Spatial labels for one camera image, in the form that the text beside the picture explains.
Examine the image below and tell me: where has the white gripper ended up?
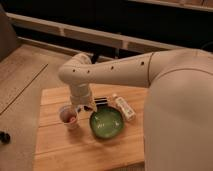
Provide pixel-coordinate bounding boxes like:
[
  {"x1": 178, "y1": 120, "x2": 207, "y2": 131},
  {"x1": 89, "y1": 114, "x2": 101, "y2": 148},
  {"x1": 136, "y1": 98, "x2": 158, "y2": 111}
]
[{"x1": 69, "y1": 84, "x2": 97, "y2": 116}]

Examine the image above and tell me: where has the white ceramic cup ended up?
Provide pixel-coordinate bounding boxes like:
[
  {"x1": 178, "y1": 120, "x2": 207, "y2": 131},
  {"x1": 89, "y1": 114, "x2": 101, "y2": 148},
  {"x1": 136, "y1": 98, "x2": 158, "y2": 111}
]
[{"x1": 59, "y1": 105, "x2": 78, "y2": 130}]

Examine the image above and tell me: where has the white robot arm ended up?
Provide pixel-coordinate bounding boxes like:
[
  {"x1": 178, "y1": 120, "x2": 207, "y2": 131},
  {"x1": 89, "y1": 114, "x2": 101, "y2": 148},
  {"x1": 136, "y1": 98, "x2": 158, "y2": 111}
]
[{"x1": 59, "y1": 48, "x2": 213, "y2": 171}]

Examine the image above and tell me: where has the green ceramic bowl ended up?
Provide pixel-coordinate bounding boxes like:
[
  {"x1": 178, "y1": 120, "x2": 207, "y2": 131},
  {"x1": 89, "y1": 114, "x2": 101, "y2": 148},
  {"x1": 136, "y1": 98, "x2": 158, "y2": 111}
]
[{"x1": 89, "y1": 106, "x2": 124, "y2": 139}]

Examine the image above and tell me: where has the white plastic bottle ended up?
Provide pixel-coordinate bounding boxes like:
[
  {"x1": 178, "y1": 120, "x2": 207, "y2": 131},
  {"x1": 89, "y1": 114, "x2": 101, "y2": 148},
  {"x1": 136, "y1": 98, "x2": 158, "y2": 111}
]
[{"x1": 112, "y1": 94, "x2": 136, "y2": 121}]

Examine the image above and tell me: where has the dark object on floor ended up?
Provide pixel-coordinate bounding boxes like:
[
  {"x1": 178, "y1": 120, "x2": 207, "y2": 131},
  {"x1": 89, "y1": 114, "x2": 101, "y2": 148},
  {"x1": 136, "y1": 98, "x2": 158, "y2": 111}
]
[{"x1": 0, "y1": 131, "x2": 11, "y2": 144}]

